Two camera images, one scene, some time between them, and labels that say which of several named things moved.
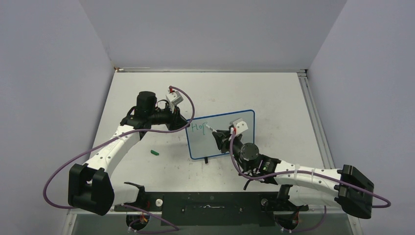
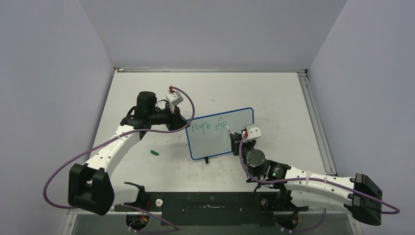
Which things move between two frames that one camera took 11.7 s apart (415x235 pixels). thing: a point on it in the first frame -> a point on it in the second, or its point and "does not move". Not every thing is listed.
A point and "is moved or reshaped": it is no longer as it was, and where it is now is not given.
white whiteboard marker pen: (211, 128) is moved or reshaped
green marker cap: (154, 152) does not move
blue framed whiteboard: (201, 141) does not move
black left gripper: (176, 120) does not move
